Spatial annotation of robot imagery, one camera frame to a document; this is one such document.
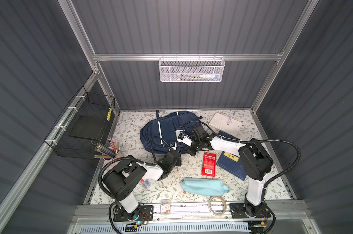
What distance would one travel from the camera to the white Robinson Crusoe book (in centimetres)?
107

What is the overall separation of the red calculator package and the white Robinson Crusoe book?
23 centimetres

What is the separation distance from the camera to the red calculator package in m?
0.88
